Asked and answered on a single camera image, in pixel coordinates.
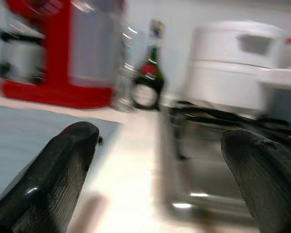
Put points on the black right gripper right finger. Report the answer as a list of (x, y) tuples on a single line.
[(271, 184)]

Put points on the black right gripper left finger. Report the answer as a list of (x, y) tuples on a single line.
[(46, 184)]

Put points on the blue mat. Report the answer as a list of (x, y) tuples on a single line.
[(26, 136)]

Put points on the stainless steel stove top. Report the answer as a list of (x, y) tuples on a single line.
[(203, 170)]

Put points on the white rice cooker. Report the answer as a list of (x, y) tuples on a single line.
[(232, 72)]

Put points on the red coffee machine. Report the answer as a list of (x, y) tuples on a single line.
[(58, 48)]

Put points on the clear plastic bottle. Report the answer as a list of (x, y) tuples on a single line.
[(129, 72)]

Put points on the dark green glass bottle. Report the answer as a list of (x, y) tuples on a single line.
[(149, 70)]

